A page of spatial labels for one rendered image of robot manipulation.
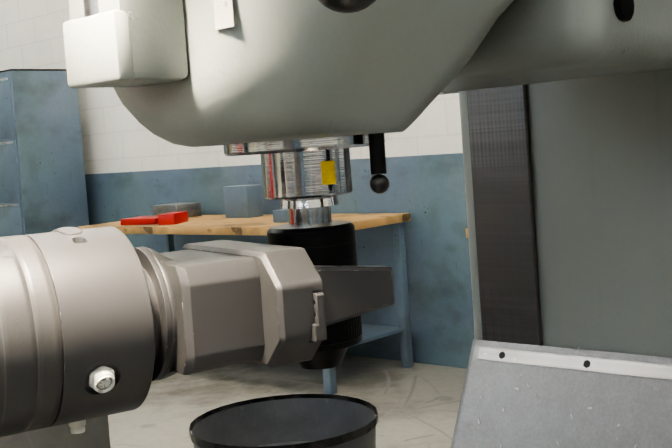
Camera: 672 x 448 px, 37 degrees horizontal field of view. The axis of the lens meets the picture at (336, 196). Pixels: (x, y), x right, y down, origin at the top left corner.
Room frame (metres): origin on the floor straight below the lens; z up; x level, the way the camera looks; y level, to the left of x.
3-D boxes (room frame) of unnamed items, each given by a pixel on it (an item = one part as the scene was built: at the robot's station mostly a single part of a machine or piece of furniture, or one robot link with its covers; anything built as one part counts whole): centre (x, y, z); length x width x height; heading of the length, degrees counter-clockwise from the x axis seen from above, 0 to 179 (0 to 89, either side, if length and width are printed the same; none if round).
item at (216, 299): (0.49, 0.09, 1.23); 0.13 x 0.12 x 0.10; 32
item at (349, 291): (0.52, 0.00, 1.23); 0.06 x 0.02 x 0.03; 122
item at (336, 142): (0.54, 0.01, 1.31); 0.09 x 0.09 x 0.01
